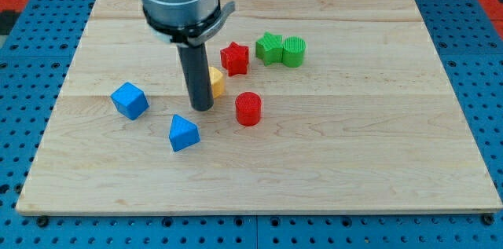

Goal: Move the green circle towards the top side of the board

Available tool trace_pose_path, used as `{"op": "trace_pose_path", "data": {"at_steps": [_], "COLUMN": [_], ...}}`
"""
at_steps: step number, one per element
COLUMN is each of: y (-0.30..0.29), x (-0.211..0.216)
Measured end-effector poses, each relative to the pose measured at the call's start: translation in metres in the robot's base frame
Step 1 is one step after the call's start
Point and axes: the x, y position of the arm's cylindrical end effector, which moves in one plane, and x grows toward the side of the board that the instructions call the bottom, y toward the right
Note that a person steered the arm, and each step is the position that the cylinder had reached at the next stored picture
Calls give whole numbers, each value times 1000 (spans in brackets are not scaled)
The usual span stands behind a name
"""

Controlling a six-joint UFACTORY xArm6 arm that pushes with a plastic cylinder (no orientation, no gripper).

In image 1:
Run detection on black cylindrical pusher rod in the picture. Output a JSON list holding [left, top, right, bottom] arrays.
[[177, 44, 214, 112]]

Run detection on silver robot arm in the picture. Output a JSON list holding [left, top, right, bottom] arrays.
[[141, 0, 236, 112]]

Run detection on wooden board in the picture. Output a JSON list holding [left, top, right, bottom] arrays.
[[17, 0, 502, 216]]

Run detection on yellow block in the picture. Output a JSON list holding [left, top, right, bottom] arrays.
[[209, 67, 225, 98]]

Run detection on red star block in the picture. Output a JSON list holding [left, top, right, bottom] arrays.
[[220, 42, 249, 76]]

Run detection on red cylinder block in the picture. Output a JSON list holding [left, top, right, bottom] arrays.
[[235, 92, 262, 126]]

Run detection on blue triangle block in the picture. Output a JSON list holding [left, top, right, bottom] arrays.
[[169, 115, 200, 152]]

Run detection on blue cube block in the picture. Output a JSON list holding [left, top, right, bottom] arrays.
[[111, 82, 149, 120]]

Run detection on green star block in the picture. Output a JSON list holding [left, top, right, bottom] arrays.
[[255, 31, 283, 66]]

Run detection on green cylinder block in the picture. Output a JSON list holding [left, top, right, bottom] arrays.
[[282, 36, 307, 68]]

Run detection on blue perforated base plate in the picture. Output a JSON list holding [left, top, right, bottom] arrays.
[[1, 0, 502, 248]]

